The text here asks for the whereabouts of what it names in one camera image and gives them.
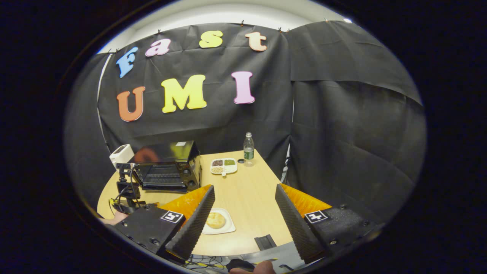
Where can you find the small black holder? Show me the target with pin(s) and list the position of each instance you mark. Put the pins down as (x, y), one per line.
(265, 242)

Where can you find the white plate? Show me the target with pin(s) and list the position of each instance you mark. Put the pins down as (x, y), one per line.
(228, 228)

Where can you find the white divided snack tray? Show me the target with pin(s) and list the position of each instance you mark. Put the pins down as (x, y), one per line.
(223, 166)

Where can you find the round bread bun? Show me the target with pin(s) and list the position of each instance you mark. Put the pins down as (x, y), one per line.
(216, 220)

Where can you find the clear plastic bottle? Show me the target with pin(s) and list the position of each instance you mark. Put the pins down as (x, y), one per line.
(248, 152)

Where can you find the white toaster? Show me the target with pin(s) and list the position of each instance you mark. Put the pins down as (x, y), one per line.
(121, 154)

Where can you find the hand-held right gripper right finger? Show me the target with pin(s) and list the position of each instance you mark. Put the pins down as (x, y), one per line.
(296, 228)

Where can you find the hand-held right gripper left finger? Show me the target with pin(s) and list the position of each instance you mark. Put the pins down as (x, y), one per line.
(192, 228)

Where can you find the black electric oven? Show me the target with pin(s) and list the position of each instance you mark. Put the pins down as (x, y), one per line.
(167, 152)

